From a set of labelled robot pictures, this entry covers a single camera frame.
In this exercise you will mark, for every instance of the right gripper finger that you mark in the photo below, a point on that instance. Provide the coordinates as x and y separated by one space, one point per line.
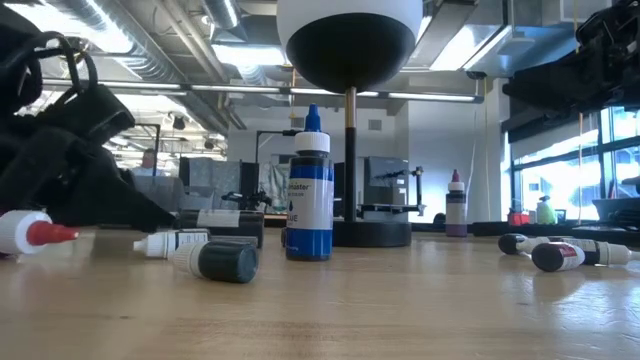
545 90

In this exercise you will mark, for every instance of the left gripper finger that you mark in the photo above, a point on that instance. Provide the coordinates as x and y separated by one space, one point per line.
110 195

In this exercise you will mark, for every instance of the large red food coloring bottle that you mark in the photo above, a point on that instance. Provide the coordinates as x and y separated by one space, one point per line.
20 231

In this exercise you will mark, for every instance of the small green food coloring bottle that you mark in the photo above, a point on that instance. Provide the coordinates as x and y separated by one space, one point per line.
160 243

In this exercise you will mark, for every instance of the large black food coloring bottle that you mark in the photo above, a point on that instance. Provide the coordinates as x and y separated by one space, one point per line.
225 218

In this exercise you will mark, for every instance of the small blue food coloring bottle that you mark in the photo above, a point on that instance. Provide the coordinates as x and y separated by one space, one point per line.
225 261

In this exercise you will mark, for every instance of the large purple food coloring bottle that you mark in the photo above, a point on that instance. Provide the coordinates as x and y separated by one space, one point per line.
456 210

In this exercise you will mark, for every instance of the small dark food coloring bottle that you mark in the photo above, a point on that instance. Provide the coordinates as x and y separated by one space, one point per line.
510 243

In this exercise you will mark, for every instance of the small red-label coloring bottle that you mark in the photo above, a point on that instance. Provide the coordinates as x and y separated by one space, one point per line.
555 256

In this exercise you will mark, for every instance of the large blue food coloring bottle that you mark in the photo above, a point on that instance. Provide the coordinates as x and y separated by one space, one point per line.
310 200

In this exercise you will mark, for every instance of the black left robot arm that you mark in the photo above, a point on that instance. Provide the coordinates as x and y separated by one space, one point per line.
15 75

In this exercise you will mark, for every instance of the background black robot arm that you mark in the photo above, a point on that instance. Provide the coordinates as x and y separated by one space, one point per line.
247 200

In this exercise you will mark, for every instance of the person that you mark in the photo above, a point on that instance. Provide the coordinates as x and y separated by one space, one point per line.
148 159

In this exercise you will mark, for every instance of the gray partition panel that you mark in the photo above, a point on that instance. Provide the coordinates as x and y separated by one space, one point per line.
215 180

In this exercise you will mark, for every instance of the small red object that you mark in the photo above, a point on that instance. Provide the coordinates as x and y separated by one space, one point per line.
518 219

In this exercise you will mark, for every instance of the long ceiling light bar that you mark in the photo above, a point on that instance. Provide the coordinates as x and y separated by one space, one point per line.
240 89

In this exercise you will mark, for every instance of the background gray equipment rig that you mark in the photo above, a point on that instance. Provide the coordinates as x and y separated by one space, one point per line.
385 180

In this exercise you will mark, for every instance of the white globe lamp black base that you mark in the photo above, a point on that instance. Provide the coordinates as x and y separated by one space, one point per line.
350 50

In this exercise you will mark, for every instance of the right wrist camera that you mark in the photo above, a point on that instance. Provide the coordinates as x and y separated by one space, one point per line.
607 25

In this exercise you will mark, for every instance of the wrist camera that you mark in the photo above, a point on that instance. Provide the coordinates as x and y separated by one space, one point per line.
607 25
95 117

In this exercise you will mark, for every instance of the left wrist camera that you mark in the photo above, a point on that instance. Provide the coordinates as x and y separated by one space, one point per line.
95 117

